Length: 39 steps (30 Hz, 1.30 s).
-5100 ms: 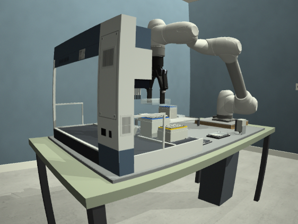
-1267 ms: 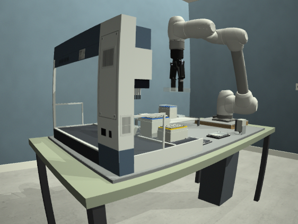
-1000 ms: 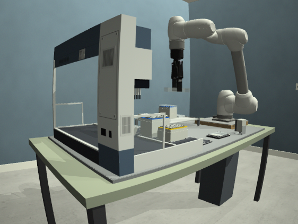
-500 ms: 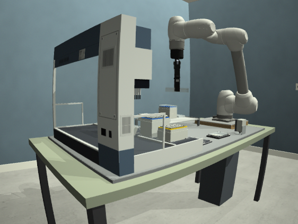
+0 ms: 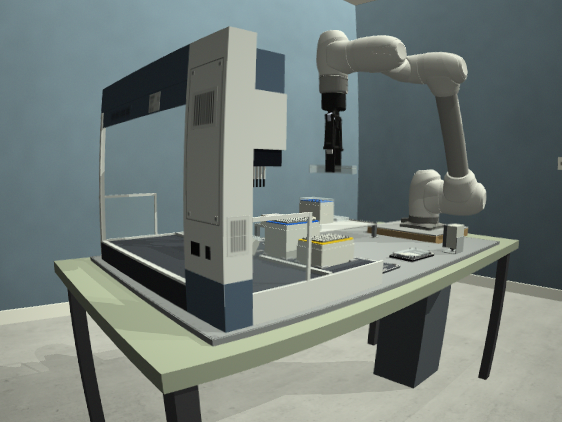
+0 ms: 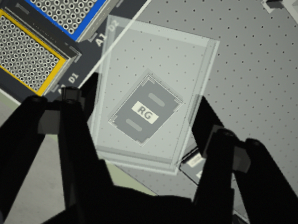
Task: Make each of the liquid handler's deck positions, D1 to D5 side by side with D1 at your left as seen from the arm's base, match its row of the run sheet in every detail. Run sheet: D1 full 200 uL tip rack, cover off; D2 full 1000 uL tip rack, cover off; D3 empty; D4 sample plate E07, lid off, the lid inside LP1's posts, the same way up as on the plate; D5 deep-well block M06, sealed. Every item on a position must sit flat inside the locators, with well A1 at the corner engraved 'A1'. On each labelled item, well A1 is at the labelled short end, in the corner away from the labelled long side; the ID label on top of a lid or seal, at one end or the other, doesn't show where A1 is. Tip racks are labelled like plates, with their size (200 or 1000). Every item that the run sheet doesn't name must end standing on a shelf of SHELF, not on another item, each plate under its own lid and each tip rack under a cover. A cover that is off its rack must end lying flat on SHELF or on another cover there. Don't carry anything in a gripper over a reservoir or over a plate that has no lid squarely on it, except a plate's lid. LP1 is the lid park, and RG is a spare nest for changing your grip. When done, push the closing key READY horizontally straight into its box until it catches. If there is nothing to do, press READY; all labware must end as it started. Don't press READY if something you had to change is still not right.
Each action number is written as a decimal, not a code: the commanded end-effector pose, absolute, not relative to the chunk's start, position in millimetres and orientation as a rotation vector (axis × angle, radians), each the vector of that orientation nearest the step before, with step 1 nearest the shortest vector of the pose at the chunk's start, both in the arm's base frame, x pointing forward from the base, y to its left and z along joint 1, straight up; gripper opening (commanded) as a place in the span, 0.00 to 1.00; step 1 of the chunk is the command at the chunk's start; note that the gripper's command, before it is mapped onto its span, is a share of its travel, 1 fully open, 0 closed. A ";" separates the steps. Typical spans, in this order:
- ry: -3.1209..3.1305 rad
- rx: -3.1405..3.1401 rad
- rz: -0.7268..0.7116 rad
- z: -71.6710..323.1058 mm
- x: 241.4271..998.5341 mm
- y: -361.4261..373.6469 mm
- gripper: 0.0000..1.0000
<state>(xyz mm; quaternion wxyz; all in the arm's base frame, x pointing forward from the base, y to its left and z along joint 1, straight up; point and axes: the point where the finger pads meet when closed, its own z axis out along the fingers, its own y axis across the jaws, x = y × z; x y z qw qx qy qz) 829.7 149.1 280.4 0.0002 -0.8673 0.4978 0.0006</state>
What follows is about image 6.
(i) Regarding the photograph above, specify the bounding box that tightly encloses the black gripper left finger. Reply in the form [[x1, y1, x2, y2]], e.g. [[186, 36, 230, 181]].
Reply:
[[0, 72, 133, 224]]

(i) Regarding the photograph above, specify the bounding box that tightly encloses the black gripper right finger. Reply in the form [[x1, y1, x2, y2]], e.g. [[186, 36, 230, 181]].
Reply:
[[190, 96, 298, 224]]

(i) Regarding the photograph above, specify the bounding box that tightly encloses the yellow tip rack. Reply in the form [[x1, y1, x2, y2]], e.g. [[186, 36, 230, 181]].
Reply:
[[0, 7, 78, 96]]

